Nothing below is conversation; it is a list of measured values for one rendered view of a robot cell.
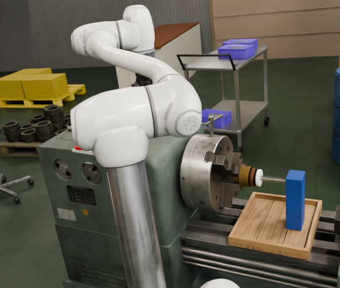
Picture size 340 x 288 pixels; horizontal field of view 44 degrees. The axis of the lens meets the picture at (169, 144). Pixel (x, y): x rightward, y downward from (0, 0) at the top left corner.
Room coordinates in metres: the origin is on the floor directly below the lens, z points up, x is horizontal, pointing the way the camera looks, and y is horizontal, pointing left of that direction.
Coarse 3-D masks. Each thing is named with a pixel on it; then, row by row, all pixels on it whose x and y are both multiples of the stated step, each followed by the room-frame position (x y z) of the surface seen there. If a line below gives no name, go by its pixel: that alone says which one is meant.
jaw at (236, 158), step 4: (232, 156) 1.62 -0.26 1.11; (236, 156) 1.61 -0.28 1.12; (240, 156) 1.61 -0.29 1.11; (228, 160) 1.59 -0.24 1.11; (232, 160) 1.59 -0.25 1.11; (236, 160) 1.58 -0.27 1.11; (240, 160) 1.58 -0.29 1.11; (236, 164) 1.55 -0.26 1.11; (240, 164) 1.55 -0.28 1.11; (244, 164) 1.54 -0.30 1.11
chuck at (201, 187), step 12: (204, 144) 1.52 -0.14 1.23; (216, 144) 1.50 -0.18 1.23; (228, 144) 1.61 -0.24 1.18; (192, 156) 1.48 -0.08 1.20; (204, 156) 1.46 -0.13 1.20; (228, 156) 1.60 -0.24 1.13; (192, 168) 1.45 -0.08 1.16; (204, 168) 1.43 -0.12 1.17; (192, 180) 1.43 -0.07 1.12; (204, 180) 1.41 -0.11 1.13; (216, 180) 1.46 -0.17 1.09; (228, 180) 1.58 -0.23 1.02; (192, 192) 1.43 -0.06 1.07; (204, 192) 1.41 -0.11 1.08; (216, 192) 1.45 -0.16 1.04; (216, 204) 1.44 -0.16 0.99
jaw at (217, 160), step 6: (210, 156) 1.46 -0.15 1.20; (216, 156) 1.47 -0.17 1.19; (222, 156) 1.46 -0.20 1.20; (216, 162) 1.45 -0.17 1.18; (222, 162) 1.44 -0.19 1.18; (228, 162) 1.47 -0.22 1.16; (216, 168) 1.47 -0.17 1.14; (222, 168) 1.45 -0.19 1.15; (228, 168) 1.45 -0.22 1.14; (234, 168) 1.47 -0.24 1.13; (240, 168) 1.48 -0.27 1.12; (222, 174) 1.50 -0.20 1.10; (228, 174) 1.48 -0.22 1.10; (234, 174) 1.46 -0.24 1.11
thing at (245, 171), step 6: (246, 168) 1.48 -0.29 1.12; (252, 168) 1.49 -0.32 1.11; (240, 174) 1.46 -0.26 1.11; (246, 174) 1.45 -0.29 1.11; (252, 174) 1.45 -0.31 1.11; (234, 180) 1.48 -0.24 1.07; (240, 180) 1.45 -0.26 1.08; (246, 180) 1.44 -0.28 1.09; (252, 180) 1.44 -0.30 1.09; (240, 186) 1.46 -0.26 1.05; (246, 186) 1.46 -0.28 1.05
